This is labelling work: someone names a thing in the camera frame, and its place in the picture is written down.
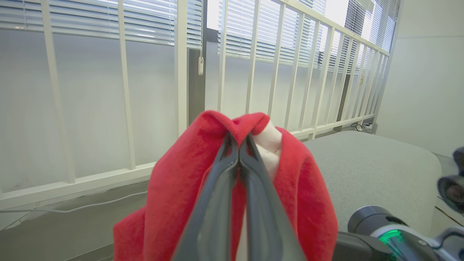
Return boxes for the narrow white window blind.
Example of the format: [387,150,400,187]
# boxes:
[217,0,328,67]

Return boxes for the white metal railing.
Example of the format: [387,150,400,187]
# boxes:
[0,0,394,211]

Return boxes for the white blind cord pull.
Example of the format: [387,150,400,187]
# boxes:
[198,0,204,76]

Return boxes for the grey fabric sofa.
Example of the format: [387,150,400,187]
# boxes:
[304,130,443,236]

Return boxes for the red and white garment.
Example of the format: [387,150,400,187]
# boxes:
[113,111,338,261]

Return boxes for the light grey floor cable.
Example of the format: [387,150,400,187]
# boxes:
[0,191,148,214]

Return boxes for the black floor cables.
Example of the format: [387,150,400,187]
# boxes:
[350,122,373,133]

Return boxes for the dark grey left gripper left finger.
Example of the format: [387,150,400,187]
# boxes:
[172,132,240,261]

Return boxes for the wide white window blind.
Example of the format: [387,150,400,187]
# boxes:
[0,0,203,49]

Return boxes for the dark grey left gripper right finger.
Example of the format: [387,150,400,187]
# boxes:
[239,134,307,261]

